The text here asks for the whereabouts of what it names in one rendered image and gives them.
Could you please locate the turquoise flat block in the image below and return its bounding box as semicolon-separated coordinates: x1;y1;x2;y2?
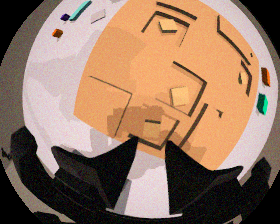
68;0;92;22

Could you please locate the small tan block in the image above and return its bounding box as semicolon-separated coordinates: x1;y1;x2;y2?
144;119;160;137
159;19;177;34
169;87;189;105
238;72;248;85

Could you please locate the green block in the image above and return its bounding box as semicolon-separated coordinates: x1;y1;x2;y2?
257;92;268;116

